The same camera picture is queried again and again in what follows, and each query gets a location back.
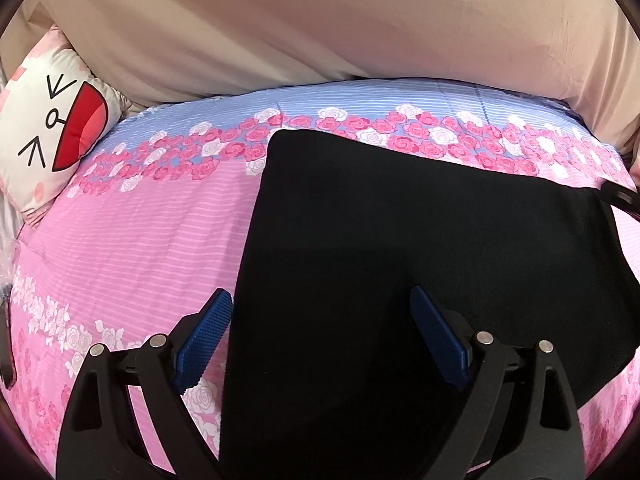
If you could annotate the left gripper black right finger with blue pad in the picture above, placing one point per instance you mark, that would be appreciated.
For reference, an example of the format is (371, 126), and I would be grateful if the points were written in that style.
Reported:
(519, 417)

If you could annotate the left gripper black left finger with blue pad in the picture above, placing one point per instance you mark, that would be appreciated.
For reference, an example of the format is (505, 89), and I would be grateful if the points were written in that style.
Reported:
(100, 437)

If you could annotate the black pants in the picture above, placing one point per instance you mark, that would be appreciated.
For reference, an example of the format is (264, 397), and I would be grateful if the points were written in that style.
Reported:
(328, 375)

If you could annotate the black smartphone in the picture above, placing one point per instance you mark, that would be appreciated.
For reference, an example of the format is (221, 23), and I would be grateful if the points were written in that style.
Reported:
(8, 375)

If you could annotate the pink floral bed sheet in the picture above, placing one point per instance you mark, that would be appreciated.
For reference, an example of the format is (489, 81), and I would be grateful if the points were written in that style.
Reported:
(156, 217)

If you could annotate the white cat face pillow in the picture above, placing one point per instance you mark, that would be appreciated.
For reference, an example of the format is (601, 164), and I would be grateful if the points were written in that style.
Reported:
(53, 112)

